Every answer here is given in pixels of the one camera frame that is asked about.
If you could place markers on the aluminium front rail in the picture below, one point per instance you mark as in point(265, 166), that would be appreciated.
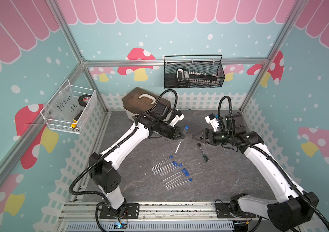
point(83, 216)

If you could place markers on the black wire wall basket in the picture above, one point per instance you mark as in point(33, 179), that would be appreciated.
point(193, 71)

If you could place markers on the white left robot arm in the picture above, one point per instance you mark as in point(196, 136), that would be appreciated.
point(104, 166)

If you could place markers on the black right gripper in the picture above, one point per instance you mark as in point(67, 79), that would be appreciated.
point(202, 138)

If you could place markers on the black tape roll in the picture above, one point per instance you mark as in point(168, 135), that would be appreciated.
point(83, 100)

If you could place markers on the clear and mesh wall bin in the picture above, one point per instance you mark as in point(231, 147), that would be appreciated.
point(59, 112)

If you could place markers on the socket set in basket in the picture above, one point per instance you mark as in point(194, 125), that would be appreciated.
point(184, 76)

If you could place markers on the white box with brown lid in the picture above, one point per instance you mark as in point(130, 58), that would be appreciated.
point(147, 106)

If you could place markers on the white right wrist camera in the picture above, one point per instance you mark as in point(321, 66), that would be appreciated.
point(213, 121)

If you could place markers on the test tube with blue stopper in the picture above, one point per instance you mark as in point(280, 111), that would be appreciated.
point(184, 133)

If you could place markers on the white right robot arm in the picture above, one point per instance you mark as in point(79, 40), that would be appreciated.
point(292, 205)

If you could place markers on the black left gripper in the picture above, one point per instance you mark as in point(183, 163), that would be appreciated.
point(172, 136)

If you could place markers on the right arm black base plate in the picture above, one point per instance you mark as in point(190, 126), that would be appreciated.
point(224, 211)

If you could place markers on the green handled screwdriver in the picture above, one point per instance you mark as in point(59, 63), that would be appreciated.
point(203, 153)

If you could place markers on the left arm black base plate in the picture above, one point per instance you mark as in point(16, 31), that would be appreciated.
point(126, 211)

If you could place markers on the yellow black utility knife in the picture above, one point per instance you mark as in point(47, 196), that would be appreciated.
point(75, 120)

